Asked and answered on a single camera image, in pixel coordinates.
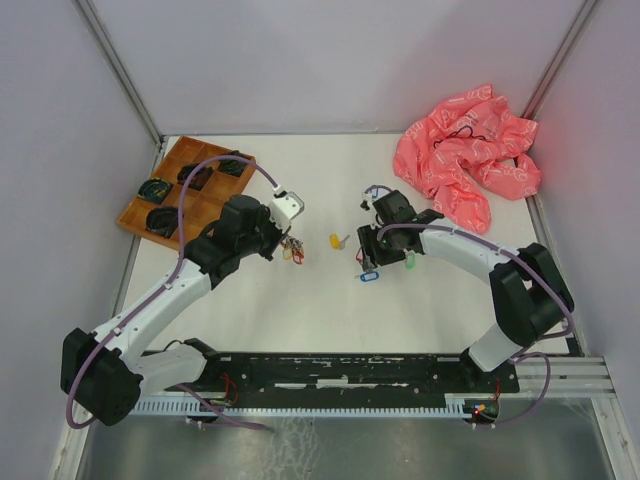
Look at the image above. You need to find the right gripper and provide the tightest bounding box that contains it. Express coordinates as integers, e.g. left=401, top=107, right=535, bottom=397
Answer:
left=356, top=222, right=405, bottom=272

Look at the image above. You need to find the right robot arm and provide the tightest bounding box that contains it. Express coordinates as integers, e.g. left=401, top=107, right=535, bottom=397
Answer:
left=357, top=185, right=575, bottom=391

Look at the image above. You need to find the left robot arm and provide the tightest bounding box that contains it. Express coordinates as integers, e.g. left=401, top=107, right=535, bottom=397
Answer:
left=60, top=192, right=304, bottom=429

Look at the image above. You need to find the key with green tag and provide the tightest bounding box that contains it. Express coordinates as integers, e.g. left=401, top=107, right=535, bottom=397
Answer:
left=405, top=252, right=416, bottom=270

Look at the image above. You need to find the key with yellow tag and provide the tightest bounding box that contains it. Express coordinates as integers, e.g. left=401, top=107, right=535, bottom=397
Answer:
left=329, top=233, right=350, bottom=250

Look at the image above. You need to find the key with light blue tag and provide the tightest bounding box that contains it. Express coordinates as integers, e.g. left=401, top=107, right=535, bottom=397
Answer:
left=364, top=184, right=392, bottom=197

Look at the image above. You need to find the black coiled item in tray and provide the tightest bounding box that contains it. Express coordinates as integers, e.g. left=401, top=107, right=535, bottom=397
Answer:
left=177, top=163, right=214, bottom=191
left=217, top=150, right=250, bottom=178
left=145, top=206, right=179, bottom=238

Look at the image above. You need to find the wooden compartment tray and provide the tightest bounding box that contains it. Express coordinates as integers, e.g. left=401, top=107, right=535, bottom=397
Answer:
left=117, top=137, right=255, bottom=250

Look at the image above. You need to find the black green coiled item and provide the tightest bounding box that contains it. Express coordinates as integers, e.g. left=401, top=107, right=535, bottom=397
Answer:
left=137, top=178, right=173, bottom=205

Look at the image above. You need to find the pink patterned cloth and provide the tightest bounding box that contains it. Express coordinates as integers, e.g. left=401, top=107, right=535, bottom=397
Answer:
left=392, top=84, right=542, bottom=234

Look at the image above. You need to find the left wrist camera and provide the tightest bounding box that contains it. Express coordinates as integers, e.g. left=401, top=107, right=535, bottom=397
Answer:
left=268, top=191, right=305, bottom=232

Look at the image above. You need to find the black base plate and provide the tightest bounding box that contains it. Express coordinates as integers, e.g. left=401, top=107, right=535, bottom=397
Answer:
left=187, top=352, right=520, bottom=401

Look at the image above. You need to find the white cable duct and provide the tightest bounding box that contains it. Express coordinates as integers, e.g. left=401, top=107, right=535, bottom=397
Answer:
left=134, top=394, right=476, bottom=416

